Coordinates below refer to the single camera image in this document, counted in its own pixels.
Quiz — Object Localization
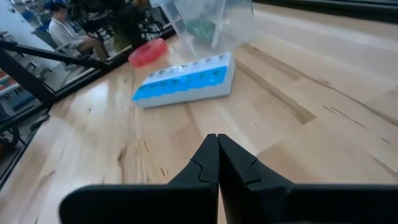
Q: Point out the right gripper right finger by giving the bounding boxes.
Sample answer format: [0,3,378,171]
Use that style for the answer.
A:
[218,134,398,224]

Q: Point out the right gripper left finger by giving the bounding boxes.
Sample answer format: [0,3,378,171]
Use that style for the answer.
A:
[58,134,220,224]

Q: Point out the clear plastic zip bag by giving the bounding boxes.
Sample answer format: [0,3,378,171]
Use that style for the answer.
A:
[174,0,237,50]

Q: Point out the green elastic bandage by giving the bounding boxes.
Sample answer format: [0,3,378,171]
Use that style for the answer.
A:
[186,19,217,43]

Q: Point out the blue white pill organizer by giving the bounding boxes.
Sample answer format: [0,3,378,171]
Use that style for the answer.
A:
[132,52,236,109]

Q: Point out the clear plastic container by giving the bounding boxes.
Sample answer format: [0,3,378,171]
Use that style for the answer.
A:
[149,0,256,60]

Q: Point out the person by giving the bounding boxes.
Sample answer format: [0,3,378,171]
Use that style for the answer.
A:
[48,2,109,62]

